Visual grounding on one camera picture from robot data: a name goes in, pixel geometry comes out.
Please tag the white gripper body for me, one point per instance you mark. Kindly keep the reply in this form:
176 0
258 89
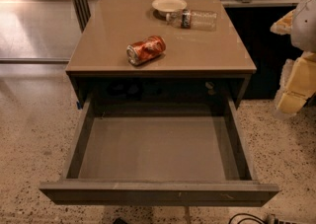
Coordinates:
305 26

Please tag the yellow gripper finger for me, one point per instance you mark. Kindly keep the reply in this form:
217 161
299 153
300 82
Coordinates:
297 83
283 25

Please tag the orange crushed soda can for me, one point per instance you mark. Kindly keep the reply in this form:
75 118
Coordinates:
143 51

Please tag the open grey top drawer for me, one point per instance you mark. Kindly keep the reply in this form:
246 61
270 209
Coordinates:
161 154

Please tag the clear plastic water bottle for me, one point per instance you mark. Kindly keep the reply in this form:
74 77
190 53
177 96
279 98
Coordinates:
192 20

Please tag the white ceramic bowl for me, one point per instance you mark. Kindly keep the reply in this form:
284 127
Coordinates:
163 7

